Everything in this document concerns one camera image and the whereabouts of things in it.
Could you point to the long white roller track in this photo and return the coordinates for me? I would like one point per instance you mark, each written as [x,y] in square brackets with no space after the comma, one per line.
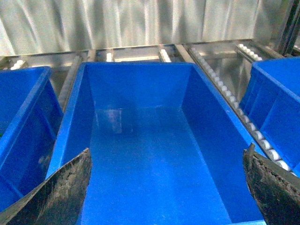
[232,100]

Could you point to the metal rack frame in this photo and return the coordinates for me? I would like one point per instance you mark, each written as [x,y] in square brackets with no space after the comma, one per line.
[232,60]

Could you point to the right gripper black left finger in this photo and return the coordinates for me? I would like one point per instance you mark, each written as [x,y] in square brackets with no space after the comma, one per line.
[56,201]

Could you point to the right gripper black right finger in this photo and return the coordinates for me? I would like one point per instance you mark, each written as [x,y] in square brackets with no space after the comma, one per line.
[275,190]

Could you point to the empty middle blue bin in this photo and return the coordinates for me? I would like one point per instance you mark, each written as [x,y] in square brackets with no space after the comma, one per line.
[166,148]

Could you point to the right blue bin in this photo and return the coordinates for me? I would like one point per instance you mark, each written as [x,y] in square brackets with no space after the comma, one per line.
[272,103]

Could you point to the left blue bin with buttons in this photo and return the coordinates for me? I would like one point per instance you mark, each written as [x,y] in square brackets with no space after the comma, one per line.
[30,117]

